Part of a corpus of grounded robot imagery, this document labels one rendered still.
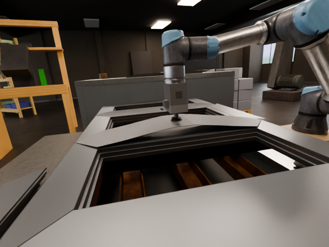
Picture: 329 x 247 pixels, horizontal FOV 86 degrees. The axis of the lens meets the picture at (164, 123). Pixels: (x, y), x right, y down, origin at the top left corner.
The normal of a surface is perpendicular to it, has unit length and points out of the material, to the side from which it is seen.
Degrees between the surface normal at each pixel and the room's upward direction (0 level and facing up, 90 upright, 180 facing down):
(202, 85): 90
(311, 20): 85
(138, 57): 78
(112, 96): 90
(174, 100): 90
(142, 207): 0
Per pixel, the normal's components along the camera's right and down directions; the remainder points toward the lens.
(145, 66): 0.33, 0.04
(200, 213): -0.06, -0.96
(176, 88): 0.25, 0.25
